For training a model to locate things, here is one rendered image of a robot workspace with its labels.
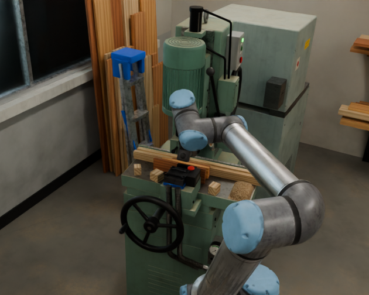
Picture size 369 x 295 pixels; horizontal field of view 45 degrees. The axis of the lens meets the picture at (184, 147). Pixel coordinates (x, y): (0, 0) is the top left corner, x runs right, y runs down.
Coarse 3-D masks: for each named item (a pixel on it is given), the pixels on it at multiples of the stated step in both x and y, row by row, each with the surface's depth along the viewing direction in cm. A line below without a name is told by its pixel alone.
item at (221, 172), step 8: (136, 152) 214; (144, 152) 214; (144, 160) 215; (152, 160) 213; (216, 168) 204; (216, 176) 205; (224, 176) 203; (232, 176) 202; (240, 176) 201; (248, 176) 199; (256, 184) 200
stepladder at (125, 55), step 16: (128, 48) 286; (112, 64) 279; (128, 64) 274; (144, 64) 289; (128, 80) 282; (128, 96) 285; (144, 96) 300; (128, 112) 288; (144, 112) 299; (128, 128) 292; (144, 128) 306; (128, 144) 300; (144, 144) 310; (128, 160) 306
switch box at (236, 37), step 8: (232, 32) 207; (240, 32) 208; (232, 40) 202; (240, 40) 203; (232, 48) 204; (240, 48) 206; (232, 56) 206; (240, 56) 210; (232, 64) 207; (240, 64) 214
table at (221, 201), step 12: (132, 168) 208; (144, 168) 209; (132, 180) 202; (144, 180) 200; (216, 180) 202; (228, 180) 203; (156, 192) 201; (204, 192) 194; (228, 192) 194; (252, 192) 195; (204, 204) 195; (216, 204) 193; (228, 204) 191; (192, 216) 188
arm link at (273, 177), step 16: (224, 128) 148; (240, 128) 145; (224, 144) 150; (240, 144) 137; (256, 144) 133; (240, 160) 136; (256, 160) 126; (272, 160) 123; (256, 176) 125; (272, 176) 117; (288, 176) 115; (272, 192) 115; (288, 192) 107; (304, 192) 104; (304, 208) 100; (320, 208) 103; (304, 224) 99; (320, 224) 103; (304, 240) 101
